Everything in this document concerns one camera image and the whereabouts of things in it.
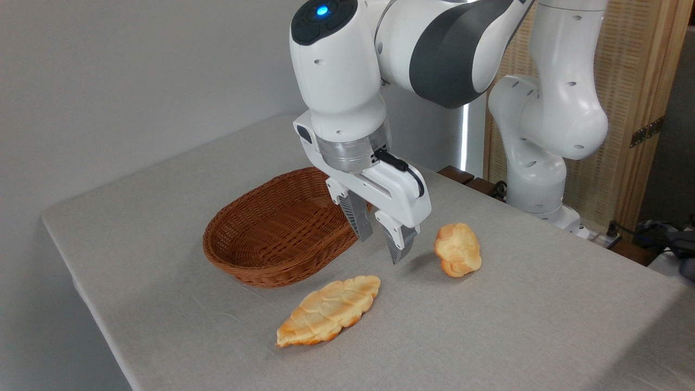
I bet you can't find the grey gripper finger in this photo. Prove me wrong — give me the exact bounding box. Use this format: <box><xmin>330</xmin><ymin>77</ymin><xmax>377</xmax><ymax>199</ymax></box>
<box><xmin>375</xmin><ymin>211</ymin><xmax>418</xmax><ymax>266</ymax></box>
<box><xmin>326</xmin><ymin>178</ymin><xmax>375</xmax><ymax>243</ymax></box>

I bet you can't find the round golden bread roll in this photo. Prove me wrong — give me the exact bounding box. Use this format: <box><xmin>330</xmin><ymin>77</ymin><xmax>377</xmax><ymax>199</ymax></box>
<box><xmin>434</xmin><ymin>222</ymin><xmax>483</xmax><ymax>279</ymax></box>

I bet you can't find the long braided bread loaf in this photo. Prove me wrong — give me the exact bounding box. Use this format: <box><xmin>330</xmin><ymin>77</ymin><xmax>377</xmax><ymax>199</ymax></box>
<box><xmin>276</xmin><ymin>275</ymin><xmax>381</xmax><ymax>348</ymax></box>

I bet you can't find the brown wicker basket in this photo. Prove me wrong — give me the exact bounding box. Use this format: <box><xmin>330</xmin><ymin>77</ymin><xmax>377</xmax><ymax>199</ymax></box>
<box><xmin>203</xmin><ymin>167</ymin><xmax>375</xmax><ymax>288</ymax></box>

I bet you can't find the dark brown wooden block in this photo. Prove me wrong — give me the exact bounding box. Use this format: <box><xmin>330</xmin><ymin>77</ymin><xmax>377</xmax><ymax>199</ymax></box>
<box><xmin>438</xmin><ymin>166</ymin><xmax>475</xmax><ymax>186</ymax></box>
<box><xmin>466</xmin><ymin>177</ymin><xmax>498</xmax><ymax>198</ymax></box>

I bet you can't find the grey tablecloth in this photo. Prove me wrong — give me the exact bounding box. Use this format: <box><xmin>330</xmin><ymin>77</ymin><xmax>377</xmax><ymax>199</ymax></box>
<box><xmin>41</xmin><ymin>113</ymin><xmax>695</xmax><ymax>391</ymax></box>

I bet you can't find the white power strip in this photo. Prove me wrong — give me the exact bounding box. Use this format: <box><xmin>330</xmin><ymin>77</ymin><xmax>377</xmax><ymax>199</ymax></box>
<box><xmin>587</xmin><ymin>231</ymin><xmax>623</xmax><ymax>251</ymax></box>

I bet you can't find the wooden woven screen panel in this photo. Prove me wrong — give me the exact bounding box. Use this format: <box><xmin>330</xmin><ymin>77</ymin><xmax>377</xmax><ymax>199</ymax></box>
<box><xmin>483</xmin><ymin>0</ymin><xmax>695</xmax><ymax>231</ymax></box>

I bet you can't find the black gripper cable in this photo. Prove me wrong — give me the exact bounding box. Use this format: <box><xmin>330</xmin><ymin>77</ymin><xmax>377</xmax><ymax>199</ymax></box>
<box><xmin>374</xmin><ymin>150</ymin><xmax>426</xmax><ymax>198</ymax></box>

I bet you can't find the brown wooden board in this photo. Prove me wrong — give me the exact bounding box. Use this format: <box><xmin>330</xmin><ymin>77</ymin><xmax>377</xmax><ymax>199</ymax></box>
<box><xmin>610</xmin><ymin>239</ymin><xmax>661</xmax><ymax>267</ymax></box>

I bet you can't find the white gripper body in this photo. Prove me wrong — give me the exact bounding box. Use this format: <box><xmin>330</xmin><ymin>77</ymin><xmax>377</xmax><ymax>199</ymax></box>
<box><xmin>293</xmin><ymin>111</ymin><xmax>433</xmax><ymax>229</ymax></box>

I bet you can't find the dark metal hinge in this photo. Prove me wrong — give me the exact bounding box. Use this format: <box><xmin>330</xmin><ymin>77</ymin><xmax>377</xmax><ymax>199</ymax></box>
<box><xmin>630</xmin><ymin>117</ymin><xmax>664</xmax><ymax>148</ymax></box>

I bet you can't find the dark grey cable bundle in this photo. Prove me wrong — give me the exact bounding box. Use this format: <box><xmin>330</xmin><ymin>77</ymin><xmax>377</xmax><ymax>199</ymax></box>
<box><xmin>633</xmin><ymin>216</ymin><xmax>695</xmax><ymax>281</ymax></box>

